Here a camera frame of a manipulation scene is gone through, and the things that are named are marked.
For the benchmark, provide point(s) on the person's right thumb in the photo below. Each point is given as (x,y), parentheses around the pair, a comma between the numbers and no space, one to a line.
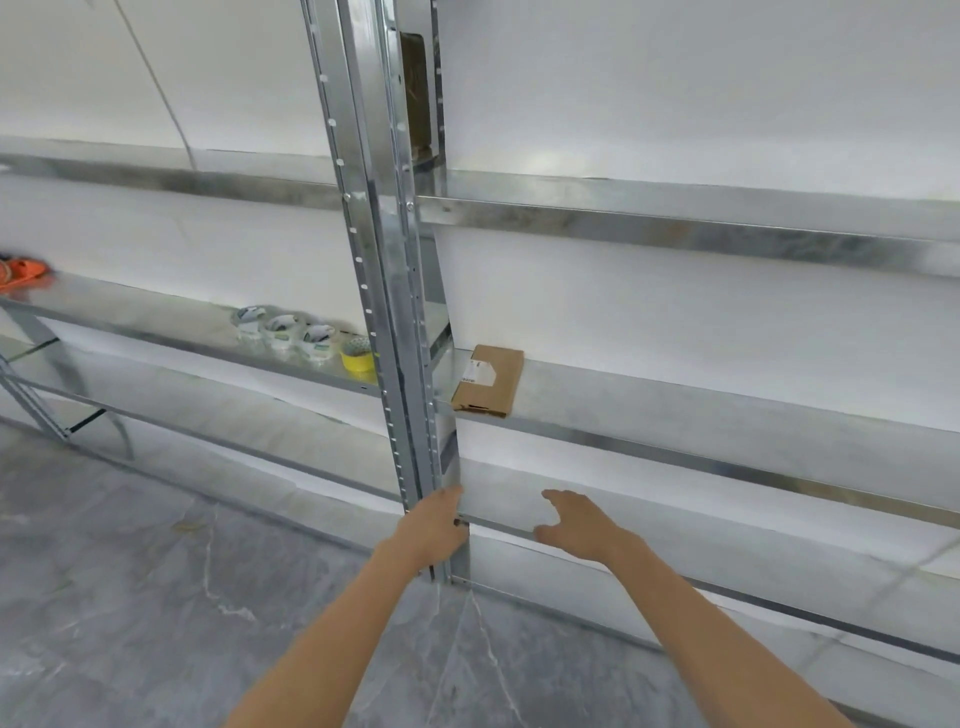
(546,533)

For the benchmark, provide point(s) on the person's left forearm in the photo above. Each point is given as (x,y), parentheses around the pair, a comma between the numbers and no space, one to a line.
(322,637)

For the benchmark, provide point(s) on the person's right hand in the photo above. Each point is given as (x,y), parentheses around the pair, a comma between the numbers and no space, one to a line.
(589,529)

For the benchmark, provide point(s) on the galvanised metal shelving rack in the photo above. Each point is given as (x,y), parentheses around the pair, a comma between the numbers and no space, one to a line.
(675,442)
(187,341)

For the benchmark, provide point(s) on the flat brown cardboard box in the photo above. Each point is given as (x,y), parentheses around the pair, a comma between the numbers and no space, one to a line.
(491,379)

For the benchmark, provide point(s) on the person's left hand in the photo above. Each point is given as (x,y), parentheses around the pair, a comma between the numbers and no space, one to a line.
(424,536)

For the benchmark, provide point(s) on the orange plastic item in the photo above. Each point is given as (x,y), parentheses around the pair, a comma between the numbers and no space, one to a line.
(22,271)

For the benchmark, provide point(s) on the clear tape roll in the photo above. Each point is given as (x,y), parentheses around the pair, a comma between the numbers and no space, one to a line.
(316,343)
(281,334)
(250,324)

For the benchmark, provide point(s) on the dark brown box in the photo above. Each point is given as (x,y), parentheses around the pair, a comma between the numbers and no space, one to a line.
(416,90)

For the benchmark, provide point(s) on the person's right forearm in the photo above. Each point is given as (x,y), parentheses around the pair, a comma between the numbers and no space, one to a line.
(720,630)

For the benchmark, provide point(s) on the person's left fingers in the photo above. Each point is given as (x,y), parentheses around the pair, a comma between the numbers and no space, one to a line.
(444,504)

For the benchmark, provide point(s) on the yellow tape roll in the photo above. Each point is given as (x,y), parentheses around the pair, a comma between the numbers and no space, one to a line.
(358,358)

